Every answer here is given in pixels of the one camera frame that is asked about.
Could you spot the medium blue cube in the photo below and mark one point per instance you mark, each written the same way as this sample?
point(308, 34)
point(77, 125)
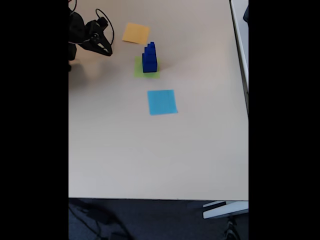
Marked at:
point(150, 48)

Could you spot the pale orange paper square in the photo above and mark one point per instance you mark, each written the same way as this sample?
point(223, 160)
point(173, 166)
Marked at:
point(136, 33)

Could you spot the green paper square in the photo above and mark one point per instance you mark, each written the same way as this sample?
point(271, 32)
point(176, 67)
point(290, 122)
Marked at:
point(137, 73)

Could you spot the blue paper square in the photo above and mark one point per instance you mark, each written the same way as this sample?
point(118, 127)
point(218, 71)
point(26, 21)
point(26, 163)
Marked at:
point(162, 102)

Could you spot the extra large blue cube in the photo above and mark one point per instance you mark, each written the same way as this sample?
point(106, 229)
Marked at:
point(150, 67)

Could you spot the dark object on desk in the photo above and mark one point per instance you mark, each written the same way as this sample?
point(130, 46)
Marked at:
point(246, 13)

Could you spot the white table foot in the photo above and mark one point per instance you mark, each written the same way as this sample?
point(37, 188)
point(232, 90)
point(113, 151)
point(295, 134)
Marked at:
point(225, 211)

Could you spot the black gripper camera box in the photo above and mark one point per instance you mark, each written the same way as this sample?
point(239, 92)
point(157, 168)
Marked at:
point(102, 22)

